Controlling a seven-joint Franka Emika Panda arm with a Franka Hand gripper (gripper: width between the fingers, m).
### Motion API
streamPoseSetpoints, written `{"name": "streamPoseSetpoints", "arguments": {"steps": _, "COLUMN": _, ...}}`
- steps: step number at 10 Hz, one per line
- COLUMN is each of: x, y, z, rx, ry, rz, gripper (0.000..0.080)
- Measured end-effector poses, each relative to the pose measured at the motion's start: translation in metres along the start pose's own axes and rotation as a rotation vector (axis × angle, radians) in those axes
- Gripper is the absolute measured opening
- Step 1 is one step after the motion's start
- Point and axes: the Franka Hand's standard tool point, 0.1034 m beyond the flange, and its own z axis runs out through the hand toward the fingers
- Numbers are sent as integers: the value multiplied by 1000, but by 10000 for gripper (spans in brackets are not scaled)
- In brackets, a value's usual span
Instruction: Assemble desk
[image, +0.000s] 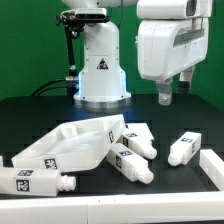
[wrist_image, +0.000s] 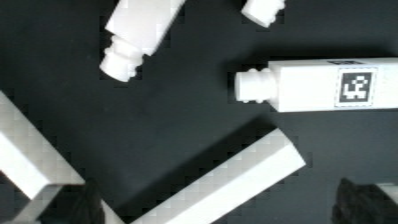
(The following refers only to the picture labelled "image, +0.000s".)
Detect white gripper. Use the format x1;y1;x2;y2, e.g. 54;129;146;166
137;19;209;106

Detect white desk top tray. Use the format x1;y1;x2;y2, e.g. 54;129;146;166
12;114;125;172

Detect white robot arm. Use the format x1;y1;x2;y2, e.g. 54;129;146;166
58;0;213;108

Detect white marker sheet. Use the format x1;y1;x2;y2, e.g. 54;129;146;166
125;123;154;140

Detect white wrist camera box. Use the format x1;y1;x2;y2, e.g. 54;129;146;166
136;0;197;19

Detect black camera on stand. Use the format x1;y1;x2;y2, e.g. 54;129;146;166
56;8;109;96

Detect white L-shaped obstacle wall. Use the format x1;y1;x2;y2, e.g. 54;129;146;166
0;149;224;224

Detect black cables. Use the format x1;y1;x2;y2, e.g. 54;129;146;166
31;77;78;98

